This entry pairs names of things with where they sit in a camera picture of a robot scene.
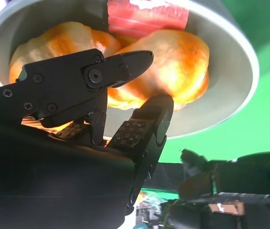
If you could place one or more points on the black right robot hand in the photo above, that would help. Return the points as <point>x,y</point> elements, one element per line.
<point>53,179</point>

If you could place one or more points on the grey-green round bowl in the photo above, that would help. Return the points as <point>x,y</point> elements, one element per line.
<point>228,71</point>

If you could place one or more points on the pink layered cake slice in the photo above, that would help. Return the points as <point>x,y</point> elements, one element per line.
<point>144,16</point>

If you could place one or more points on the black backdrop cloth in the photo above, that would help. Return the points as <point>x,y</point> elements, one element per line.
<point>256,181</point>

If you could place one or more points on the green tablecloth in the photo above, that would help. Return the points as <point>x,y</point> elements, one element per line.
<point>268,107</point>

